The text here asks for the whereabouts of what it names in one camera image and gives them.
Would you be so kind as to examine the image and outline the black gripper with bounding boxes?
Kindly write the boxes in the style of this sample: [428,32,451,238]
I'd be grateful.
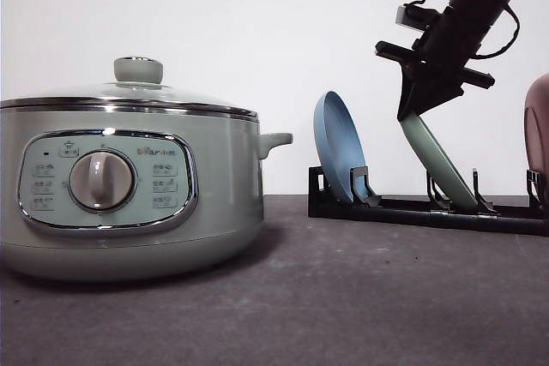
[375,0,513,122]

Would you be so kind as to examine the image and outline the green plate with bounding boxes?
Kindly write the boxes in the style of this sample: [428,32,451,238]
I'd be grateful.
[399,116,479,209]

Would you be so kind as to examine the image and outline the glass steamer lid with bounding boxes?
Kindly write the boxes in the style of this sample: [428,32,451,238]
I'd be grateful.
[0,57,259,122]

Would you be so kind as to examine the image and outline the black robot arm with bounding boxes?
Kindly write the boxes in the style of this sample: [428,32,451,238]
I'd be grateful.
[375,0,511,121]

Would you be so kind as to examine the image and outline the blue plate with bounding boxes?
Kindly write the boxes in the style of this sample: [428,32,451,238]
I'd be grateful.
[313,91,366,201]

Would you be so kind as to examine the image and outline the pink plate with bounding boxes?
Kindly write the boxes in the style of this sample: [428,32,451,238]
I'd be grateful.
[523,73,549,212]

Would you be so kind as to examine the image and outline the black plate rack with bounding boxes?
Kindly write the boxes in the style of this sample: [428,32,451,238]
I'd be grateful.
[308,166,549,235]

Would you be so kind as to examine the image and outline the green electric steamer pot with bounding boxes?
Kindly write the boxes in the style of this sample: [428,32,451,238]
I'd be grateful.
[0,100,293,281]

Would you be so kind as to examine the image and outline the grey table mat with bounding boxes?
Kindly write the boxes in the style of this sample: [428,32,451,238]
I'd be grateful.
[0,195,549,366]

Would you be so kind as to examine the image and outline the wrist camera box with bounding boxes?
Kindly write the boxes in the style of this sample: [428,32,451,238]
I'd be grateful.
[395,4,442,31]

